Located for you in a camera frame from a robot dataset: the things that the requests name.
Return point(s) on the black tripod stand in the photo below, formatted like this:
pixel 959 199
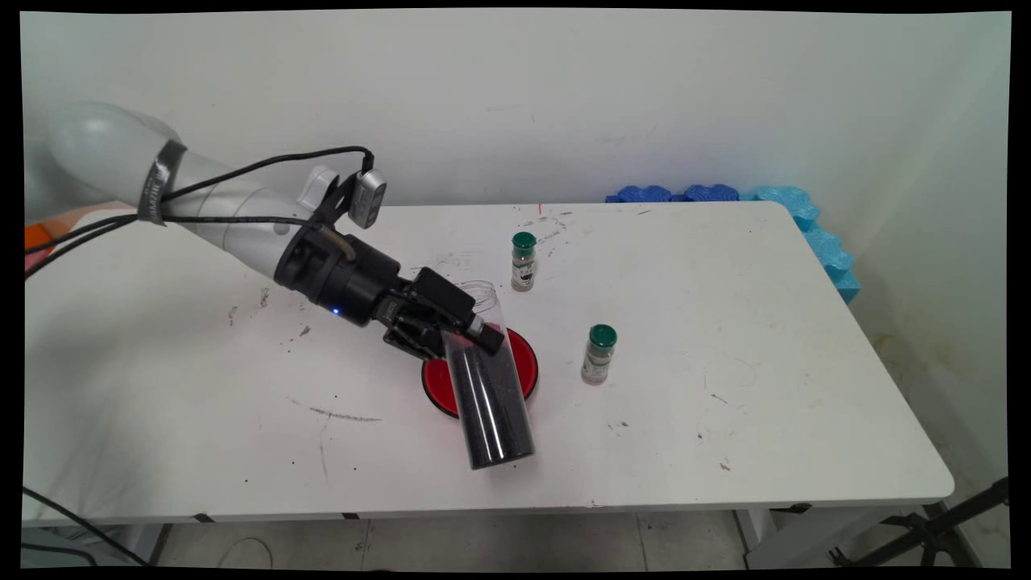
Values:
pixel 934 532

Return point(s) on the clear jar with dark seeds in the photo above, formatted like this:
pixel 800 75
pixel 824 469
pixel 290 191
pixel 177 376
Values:
pixel 491 403

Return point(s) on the light blue foam mat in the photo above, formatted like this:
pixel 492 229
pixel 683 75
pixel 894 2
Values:
pixel 821 242

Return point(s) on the white table leg frame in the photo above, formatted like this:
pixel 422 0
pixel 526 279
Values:
pixel 805 540

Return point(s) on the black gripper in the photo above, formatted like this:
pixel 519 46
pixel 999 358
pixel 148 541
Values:
pixel 362 278

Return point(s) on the dark blue foam tile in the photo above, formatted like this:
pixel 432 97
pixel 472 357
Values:
pixel 711 192
pixel 640 194

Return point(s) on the green cap spice bottle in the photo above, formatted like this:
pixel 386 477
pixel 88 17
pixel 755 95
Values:
pixel 598 362
pixel 523 270

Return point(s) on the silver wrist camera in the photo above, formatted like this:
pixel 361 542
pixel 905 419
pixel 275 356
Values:
pixel 368 200

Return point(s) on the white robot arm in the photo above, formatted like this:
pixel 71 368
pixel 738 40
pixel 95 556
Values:
pixel 217 209

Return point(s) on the red bowl with black rim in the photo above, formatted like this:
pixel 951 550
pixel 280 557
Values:
pixel 439 387

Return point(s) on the orange block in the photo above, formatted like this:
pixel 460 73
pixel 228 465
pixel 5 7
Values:
pixel 34 238

